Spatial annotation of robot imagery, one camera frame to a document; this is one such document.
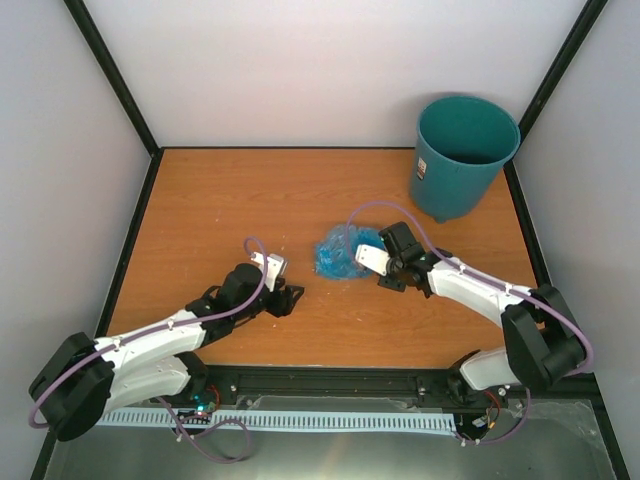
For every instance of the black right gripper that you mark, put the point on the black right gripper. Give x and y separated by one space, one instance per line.
392 285

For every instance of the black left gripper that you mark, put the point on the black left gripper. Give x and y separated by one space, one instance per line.
282 307

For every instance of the blue plastic trash bag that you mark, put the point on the blue plastic trash bag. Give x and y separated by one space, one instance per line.
333 256

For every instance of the teal plastic trash bin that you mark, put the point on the teal plastic trash bin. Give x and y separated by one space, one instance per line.
462 143

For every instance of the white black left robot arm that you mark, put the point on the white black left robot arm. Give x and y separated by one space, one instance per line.
86 378

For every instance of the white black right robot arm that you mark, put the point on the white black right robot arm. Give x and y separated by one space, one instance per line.
542 343

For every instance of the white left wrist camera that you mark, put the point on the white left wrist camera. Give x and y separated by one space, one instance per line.
276 266

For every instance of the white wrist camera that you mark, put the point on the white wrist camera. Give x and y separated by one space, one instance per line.
372 258
276 266

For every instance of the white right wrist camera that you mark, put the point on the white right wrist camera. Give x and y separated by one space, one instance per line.
372 258

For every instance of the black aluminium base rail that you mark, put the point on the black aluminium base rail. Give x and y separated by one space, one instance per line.
436 387

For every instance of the light blue slotted cable duct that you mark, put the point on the light blue slotted cable duct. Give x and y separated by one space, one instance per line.
286 421

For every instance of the grey metal base plate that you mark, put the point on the grey metal base plate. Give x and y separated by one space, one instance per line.
560 440

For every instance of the black frame post left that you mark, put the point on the black frame post left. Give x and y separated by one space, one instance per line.
92 36

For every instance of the black frame post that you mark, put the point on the black frame post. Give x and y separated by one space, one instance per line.
578 33
92 36

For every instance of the black frame post right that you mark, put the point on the black frame post right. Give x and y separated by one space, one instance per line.
578 33

